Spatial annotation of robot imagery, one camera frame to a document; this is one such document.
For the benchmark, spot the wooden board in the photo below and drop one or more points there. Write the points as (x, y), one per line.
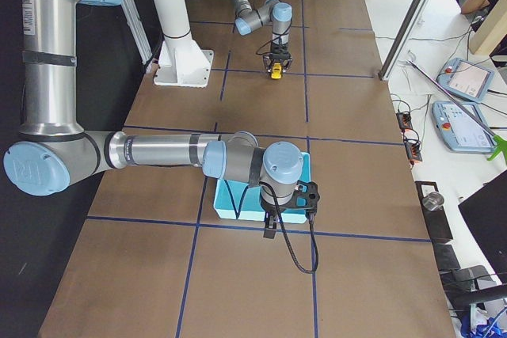
(491, 32)

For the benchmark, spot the yellow beetle toy car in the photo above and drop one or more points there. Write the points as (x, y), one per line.
(276, 71)

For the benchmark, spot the black monitor corner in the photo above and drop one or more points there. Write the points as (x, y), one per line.
(484, 212)

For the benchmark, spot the black flat plate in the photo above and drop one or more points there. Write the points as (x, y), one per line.
(436, 221)

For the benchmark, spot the metal cylinder weight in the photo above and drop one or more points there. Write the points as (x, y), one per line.
(432, 201)

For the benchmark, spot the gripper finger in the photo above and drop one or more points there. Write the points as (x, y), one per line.
(268, 68)
(286, 66)

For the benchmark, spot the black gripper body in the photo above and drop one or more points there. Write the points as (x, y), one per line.
(270, 210)
(279, 51)

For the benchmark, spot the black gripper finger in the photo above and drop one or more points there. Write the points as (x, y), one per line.
(269, 229)

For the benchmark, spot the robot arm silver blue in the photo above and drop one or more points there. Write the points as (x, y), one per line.
(56, 152)
(276, 13)

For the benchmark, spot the orange black connector upper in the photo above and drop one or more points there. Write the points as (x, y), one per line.
(404, 120)

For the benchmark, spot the teach pendant tablet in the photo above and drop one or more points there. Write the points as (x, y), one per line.
(458, 131)
(466, 80)

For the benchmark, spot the aluminium frame post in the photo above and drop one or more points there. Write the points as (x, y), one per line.
(402, 37)

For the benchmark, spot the lower teach pendant tablet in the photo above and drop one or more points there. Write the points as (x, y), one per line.
(458, 131)

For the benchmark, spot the upper teach pendant tablet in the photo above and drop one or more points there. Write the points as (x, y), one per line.
(466, 80)

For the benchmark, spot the orange black connector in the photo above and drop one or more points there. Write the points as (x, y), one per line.
(404, 120)
(413, 150)

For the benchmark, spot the light blue plastic bin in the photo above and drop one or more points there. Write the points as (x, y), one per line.
(228, 194)

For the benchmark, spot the reacher grabber stick green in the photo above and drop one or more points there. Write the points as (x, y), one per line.
(500, 143)

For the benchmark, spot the orange black connector lower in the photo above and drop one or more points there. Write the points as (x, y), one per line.
(413, 150)

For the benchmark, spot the white pillar with base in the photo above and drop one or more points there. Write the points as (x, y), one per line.
(181, 62)

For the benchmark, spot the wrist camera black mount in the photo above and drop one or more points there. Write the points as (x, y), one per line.
(306, 196)

